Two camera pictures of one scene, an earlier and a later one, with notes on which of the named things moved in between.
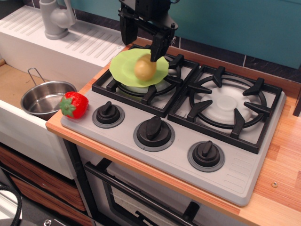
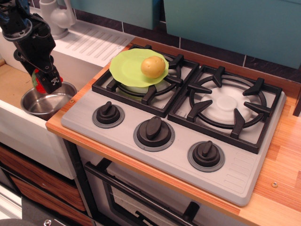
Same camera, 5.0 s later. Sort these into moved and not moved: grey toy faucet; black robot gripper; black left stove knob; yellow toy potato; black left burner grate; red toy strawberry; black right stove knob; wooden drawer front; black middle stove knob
Moved: yellow toy potato; red toy strawberry; black robot gripper
Not moved: black left stove knob; grey toy faucet; black middle stove knob; wooden drawer front; black right stove knob; black left burner grate
